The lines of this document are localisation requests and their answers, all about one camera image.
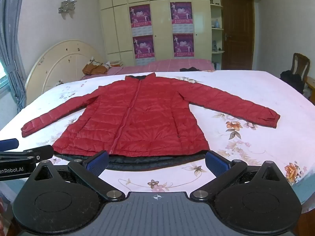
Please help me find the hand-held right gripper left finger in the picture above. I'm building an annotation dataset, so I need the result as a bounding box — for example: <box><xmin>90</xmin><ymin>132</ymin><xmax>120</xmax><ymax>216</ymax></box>
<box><xmin>31</xmin><ymin>150</ymin><xmax>124</xmax><ymax>201</ymax></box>

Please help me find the wooden furniture piece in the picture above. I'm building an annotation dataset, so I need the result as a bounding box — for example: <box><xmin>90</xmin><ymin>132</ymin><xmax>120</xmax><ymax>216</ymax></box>
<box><xmin>305</xmin><ymin>76</ymin><xmax>315</xmax><ymax>100</ymax></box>

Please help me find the wooden chair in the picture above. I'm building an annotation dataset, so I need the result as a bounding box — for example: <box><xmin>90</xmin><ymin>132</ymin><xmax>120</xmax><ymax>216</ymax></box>
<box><xmin>292</xmin><ymin>53</ymin><xmax>311</xmax><ymax>79</ymax></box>

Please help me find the purple wall poster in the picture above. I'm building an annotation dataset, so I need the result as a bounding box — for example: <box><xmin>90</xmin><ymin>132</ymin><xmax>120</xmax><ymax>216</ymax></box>
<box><xmin>132</xmin><ymin>35</ymin><xmax>155</xmax><ymax>60</ymax></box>
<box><xmin>129</xmin><ymin>4</ymin><xmax>152</xmax><ymax>39</ymax></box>
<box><xmin>170</xmin><ymin>2</ymin><xmax>193</xmax><ymax>35</ymax></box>
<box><xmin>173</xmin><ymin>33</ymin><xmax>195</xmax><ymax>58</ymax></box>

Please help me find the black bag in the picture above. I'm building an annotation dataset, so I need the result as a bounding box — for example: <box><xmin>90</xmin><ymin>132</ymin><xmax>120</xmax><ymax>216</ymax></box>
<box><xmin>280</xmin><ymin>70</ymin><xmax>305</xmax><ymax>94</ymax></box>

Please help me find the white floral bed sheet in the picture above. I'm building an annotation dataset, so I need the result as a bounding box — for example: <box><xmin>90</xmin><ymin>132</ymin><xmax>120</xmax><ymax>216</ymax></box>
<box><xmin>0</xmin><ymin>69</ymin><xmax>315</xmax><ymax>212</ymax></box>

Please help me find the pink striped bed sheet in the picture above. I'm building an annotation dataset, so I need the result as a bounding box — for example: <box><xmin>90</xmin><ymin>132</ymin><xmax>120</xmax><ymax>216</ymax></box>
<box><xmin>81</xmin><ymin>58</ymin><xmax>215</xmax><ymax>80</ymax></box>

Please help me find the glass wall lamp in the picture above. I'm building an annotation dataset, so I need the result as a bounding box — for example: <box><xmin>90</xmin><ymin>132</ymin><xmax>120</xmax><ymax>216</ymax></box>
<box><xmin>57</xmin><ymin>0</ymin><xmax>77</xmax><ymax>14</ymax></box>

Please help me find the cream wardrobe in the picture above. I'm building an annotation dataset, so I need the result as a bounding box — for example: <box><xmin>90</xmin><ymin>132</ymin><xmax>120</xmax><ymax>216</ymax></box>
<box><xmin>97</xmin><ymin>0</ymin><xmax>212</xmax><ymax>67</ymax></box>

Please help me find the brown patterned pillow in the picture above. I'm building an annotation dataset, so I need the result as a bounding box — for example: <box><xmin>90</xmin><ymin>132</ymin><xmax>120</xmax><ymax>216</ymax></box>
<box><xmin>82</xmin><ymin>56</ymin><xmax>110</xmax><ymax>76</ymax></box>

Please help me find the brown wooden door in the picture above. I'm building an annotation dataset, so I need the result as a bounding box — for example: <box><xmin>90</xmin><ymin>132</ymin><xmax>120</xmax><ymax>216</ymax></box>
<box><xmin>220</xmin><ymin>0</ymin><xmax>255</xmax><ymax>71</ymax></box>

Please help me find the cream round headboard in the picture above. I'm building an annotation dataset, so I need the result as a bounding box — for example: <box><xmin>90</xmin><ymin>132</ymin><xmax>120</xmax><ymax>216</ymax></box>
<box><xmin>25</xmin><ymin>39</ymin><xmax>107</xmax><ymax>104</ymax></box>

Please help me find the red puffer jacket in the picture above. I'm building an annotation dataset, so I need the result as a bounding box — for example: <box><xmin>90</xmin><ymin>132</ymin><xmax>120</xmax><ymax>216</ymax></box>
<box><xmin>21</xmin><ymin>72</ymin><xmax>281</xmax><ymax>172</ymax></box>

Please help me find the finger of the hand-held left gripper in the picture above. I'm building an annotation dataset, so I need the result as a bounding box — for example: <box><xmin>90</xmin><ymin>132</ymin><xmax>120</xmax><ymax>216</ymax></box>
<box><xmin>0</xmin><ymin>145</ymin><xmax>54</xmax><ymax>165</ymax></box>
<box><xmin>0</xmin><ymin>138</ymin><xmax>19</xmax><ymax>151</ymax></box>

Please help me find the blue grey curtain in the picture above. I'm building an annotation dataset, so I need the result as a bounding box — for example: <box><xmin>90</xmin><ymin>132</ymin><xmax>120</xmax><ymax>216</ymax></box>
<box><xmin>0</xmin><ymin>0</ymin><xmax>28</xmax><ymax>110</ymax></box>

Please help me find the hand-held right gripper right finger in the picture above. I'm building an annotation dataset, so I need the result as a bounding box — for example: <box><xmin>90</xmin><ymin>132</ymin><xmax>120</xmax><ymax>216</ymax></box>
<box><xmin>190</xmin><ymin>151</ymin><xmax>284</xmax><ymax>201</ymax></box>

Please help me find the cream corner shelf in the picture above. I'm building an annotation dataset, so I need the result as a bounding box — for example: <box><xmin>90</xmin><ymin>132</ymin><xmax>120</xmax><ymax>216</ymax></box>
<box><xmin>209</xmin><ymin>0</ymin><xmax>225</xmax><ymax>70</ymax></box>

